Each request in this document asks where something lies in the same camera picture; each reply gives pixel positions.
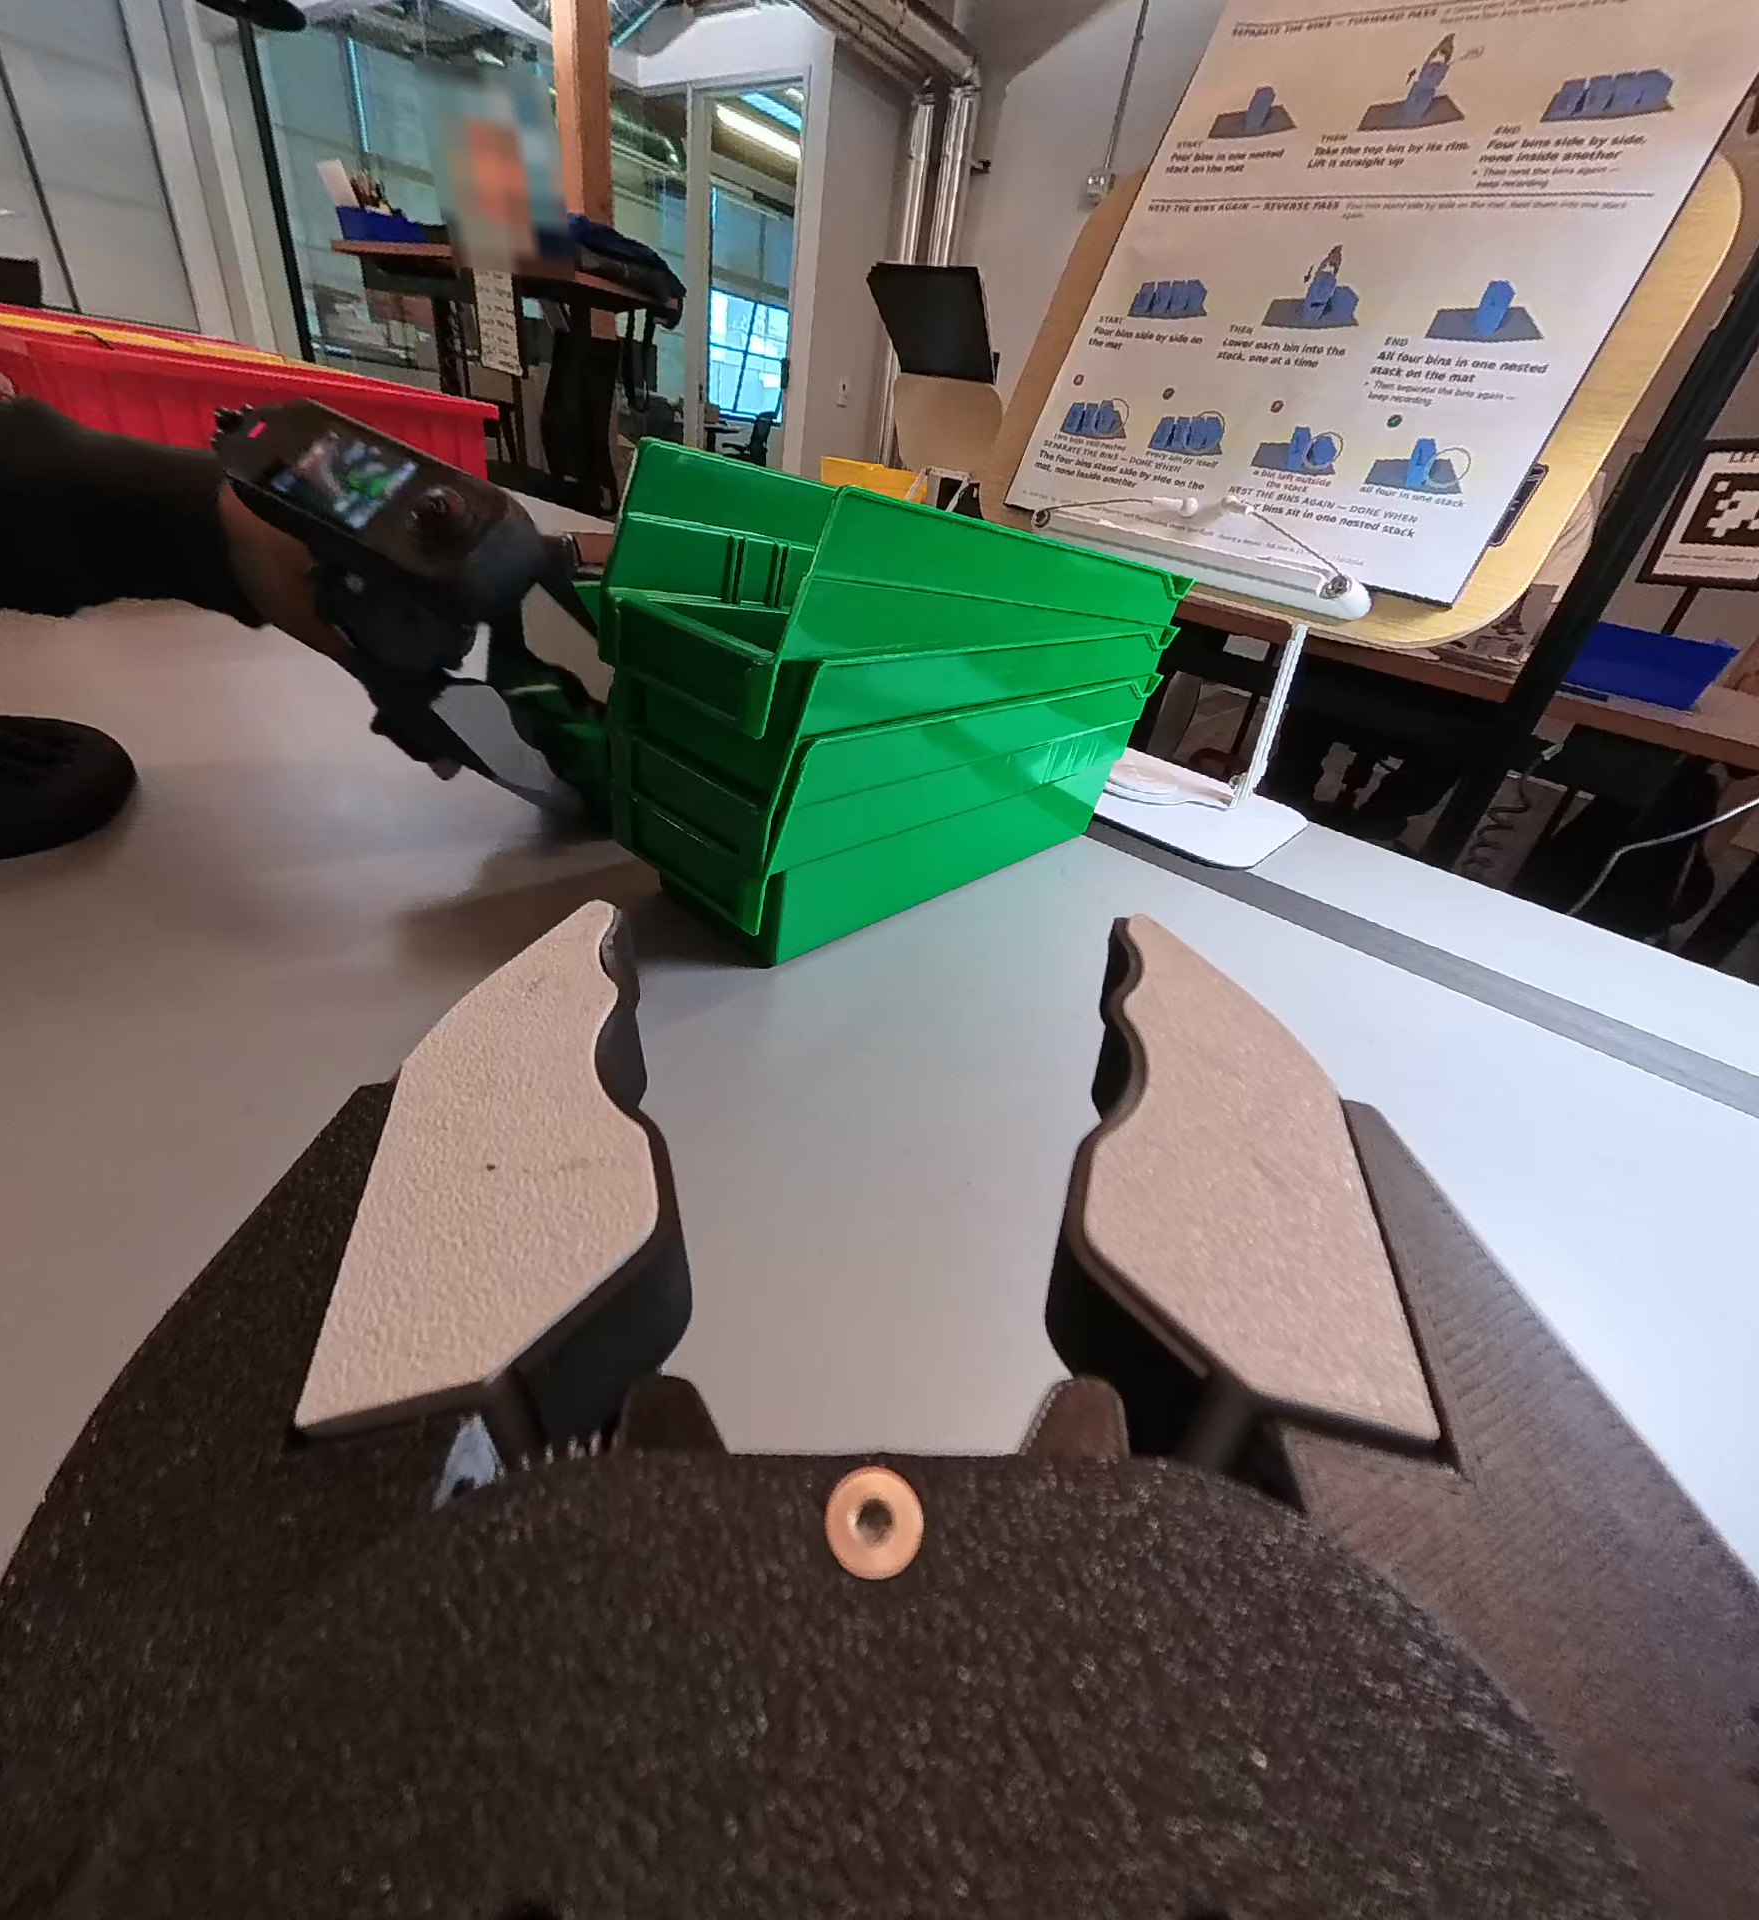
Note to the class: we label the black white marker sign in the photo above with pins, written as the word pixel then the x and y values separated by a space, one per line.
pixel 1741 510

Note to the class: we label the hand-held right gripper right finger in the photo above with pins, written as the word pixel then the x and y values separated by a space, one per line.
pixel 1238 1214

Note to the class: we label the pale wooden board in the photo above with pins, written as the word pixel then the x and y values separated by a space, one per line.
pixel 1613 481

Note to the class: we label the yellow plastic crate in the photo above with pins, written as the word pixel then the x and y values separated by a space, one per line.
pixel 99 323

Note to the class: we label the wooden post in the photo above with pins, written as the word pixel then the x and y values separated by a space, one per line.
pixel 579 105

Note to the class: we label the printed instruction sheet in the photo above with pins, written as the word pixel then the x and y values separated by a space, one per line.
pixel 1418 301

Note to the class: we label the silver pipes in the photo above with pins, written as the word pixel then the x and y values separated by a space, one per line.
pixel 938 165

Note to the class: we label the black monitor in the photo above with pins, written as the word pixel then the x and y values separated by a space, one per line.
pixel 932 323

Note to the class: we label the person's left hand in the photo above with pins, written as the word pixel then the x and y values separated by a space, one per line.
pixel 286 585

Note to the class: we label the black ribbed pad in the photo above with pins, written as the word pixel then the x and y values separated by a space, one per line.
pixel 8 786

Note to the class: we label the small yellow bin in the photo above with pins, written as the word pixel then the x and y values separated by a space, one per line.
pixel 871 481

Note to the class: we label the white document stand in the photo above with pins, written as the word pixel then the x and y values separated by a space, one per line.
pixel 1209 818

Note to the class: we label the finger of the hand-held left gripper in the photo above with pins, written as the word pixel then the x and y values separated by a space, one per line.
pixel 561 627
pixel 505 735

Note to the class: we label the person's left forearm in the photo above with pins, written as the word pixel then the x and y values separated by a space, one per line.
pixel 54 510

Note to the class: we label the brown wooden table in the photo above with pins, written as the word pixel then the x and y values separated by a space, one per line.
pixel 1689 729

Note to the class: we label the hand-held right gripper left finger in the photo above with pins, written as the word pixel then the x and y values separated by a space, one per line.
pixel 489 1200

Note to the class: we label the light grey desk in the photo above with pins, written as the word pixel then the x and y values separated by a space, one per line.
pixel 893 1139

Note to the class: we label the red plastic crate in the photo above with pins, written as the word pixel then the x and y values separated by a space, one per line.
pixel 143 397

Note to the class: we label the brown office desk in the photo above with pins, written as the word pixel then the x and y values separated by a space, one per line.
pixel 400 259

